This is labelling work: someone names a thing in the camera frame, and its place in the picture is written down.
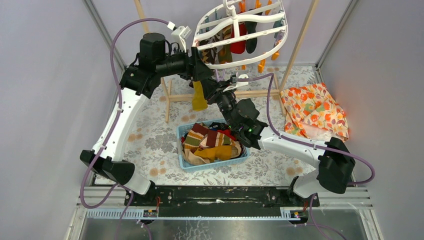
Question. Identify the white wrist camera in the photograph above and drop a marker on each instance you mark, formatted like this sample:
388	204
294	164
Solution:
236	82
179	35

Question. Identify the pile of socks in basket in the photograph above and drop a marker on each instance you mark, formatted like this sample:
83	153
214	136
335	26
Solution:
209	143

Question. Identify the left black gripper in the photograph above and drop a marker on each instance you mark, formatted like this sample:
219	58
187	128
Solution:
195	63

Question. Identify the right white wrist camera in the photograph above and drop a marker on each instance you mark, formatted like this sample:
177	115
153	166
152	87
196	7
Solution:
236	82

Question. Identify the wooden drying rack frame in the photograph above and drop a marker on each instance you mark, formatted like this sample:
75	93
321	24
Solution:
167	87

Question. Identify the argyle dark hanging sock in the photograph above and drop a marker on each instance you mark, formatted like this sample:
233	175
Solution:
210	55

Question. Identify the floral orange cloth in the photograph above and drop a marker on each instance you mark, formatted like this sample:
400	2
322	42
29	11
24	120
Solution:
312	113

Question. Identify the red hanging sock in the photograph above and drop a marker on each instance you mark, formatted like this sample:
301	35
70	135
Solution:
239	47

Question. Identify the floral table mat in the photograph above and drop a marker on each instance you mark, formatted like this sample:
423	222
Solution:
152	143

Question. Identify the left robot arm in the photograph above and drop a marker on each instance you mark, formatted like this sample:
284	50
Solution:
136	87

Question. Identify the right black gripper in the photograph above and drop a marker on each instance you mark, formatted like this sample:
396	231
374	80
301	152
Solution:
210	87

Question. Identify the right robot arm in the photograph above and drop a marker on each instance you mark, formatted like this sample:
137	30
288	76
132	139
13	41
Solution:
331	160

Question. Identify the white round clip hanger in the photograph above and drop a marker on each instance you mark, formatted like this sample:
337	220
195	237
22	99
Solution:
232	23

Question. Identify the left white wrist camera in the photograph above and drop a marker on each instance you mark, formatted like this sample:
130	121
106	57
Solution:
179	35

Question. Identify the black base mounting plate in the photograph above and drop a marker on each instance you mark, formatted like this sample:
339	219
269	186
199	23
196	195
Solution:
220	201

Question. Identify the blue plastic basket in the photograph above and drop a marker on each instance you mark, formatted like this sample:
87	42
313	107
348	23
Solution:
191	168

